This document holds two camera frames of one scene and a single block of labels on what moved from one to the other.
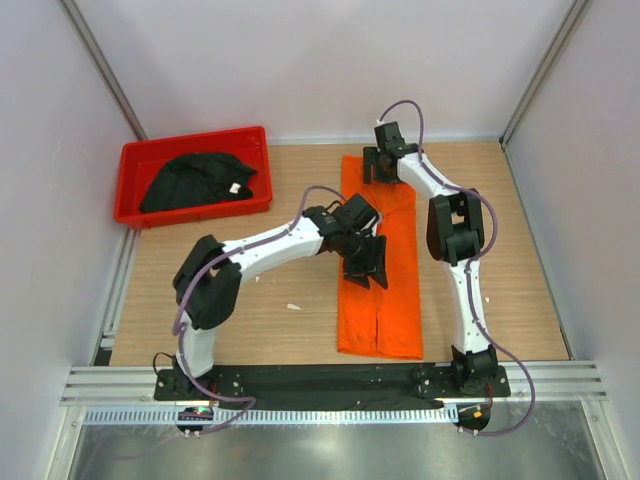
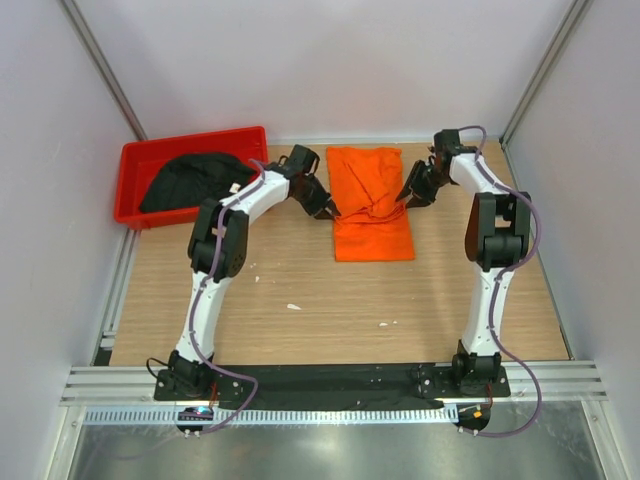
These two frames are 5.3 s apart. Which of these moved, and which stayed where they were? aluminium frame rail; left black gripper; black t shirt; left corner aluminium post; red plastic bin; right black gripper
Moved: right black gripper; left black gripper
Stayed: red plastic bin; aluminium frame rail; black t shirt; left corner aluminium post
